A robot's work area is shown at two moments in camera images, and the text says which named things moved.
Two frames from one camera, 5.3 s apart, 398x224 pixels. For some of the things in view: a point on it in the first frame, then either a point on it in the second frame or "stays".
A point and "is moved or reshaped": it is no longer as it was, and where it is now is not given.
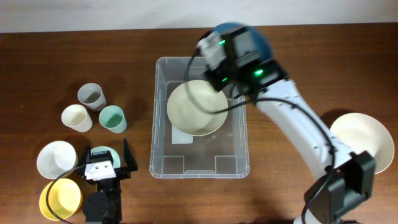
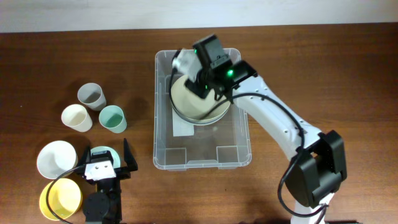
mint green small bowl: x=115 y=158 stays
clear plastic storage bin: x=197 y=132 is moved or reshaped
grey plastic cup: x=91 y=95 stays
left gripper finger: x=130 y=162 stays
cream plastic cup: x=76 y=117 stays
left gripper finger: x=81 y=164 stays
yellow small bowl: x=65 y=199 stays
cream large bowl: x=357 y=132 -> x=189 y=106
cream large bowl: x=187 y=117 is moved or reshaped
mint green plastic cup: x=112 y=117 stays
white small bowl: x=55 y=158 stays
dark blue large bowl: x=264 y=51 -> x=191 y=108
